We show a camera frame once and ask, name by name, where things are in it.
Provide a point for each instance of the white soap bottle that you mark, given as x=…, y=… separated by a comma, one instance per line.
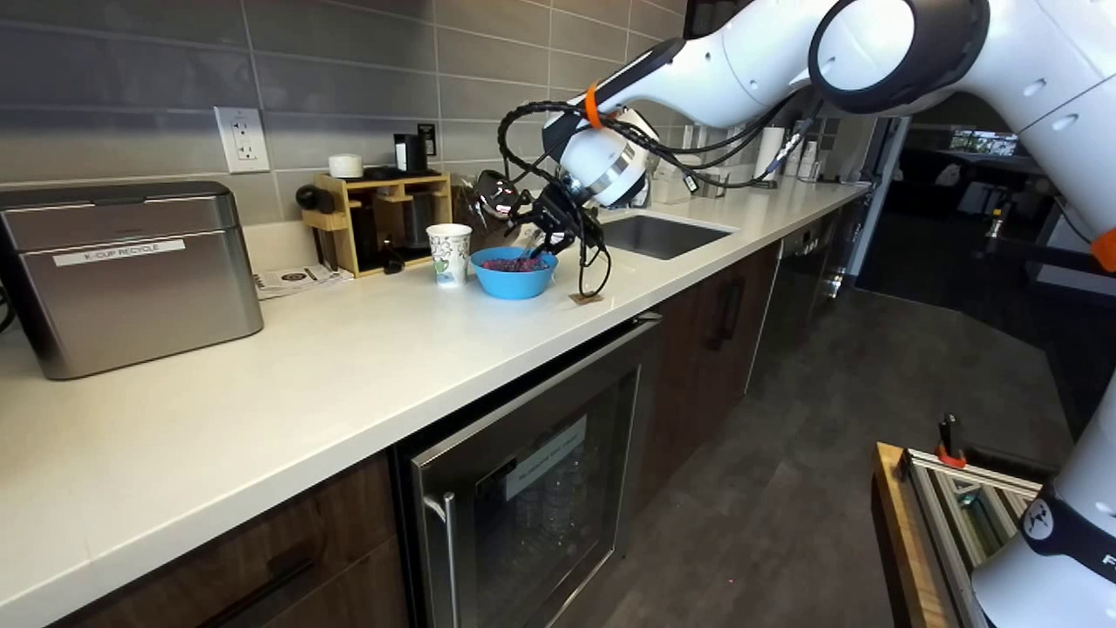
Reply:
x=803, y=158

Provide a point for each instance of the black cylinder canister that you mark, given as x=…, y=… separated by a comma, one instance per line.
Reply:
x=412, y=153

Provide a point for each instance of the red black clamp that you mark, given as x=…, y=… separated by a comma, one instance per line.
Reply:
x=949, y=448

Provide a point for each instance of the blue bowl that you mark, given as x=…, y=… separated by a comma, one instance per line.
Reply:
x=509, y=281

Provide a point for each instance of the black dishwasher front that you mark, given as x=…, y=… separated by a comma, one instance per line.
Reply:
x=803, y=290

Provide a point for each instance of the silver toaster oven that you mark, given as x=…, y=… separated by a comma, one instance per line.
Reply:
x=126, y=283

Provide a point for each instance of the steel undermount sink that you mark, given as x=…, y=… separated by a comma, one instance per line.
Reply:
x=668, y=236

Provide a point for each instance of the dark background desk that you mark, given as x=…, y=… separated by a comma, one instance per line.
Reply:
x=989, y=147

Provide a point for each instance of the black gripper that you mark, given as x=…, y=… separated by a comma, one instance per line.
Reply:
x=570, y=217

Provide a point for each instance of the dark wood sink cabinet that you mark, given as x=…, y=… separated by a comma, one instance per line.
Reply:
x=699, y=349

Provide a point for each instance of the white flat packet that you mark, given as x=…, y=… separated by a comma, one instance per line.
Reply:
x=297, y=281

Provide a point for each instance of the dark steel rice cooker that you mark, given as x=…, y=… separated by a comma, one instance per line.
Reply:
x=490, y=205

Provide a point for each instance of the white wall outlet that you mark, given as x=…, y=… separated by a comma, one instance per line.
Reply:
x=243, y=141

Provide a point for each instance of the wooden tool cart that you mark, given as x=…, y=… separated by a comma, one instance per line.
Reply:
x=902, y=546

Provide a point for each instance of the undercounter glass door fridge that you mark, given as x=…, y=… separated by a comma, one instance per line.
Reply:
x=525, y=524

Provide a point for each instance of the small brown card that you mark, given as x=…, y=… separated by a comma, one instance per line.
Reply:
x=586, y=299

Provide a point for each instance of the dark wood drawer cabinet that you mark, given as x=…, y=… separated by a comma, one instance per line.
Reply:
x=232, y=559

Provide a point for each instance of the wooden countertop organizer rack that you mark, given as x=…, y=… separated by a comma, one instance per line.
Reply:
x=384, y=184

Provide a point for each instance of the white paper cup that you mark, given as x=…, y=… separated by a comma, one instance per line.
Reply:
x=448, y=251

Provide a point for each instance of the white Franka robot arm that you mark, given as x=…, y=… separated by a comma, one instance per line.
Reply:
x=744, y=56

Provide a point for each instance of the small white cup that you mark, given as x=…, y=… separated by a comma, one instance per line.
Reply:
x=341, y=167

